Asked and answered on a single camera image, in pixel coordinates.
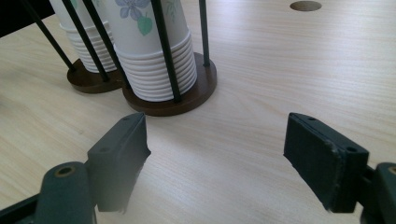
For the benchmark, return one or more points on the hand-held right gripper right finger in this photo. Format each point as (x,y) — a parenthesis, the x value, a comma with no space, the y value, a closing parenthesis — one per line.
(317,161)

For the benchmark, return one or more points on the round table grommet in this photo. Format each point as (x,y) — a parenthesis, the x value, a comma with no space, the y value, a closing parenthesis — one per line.
(305,6)

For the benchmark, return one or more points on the wooden cup holder black rods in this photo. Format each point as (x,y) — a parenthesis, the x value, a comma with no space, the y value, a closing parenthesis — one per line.
(199,90)

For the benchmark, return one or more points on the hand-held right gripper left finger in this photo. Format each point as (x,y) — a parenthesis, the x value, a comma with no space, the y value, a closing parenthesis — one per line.
(116,161)

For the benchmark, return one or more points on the stack of white paper cups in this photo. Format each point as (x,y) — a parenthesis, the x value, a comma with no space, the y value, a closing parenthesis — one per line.
(140,71)
(77,46)

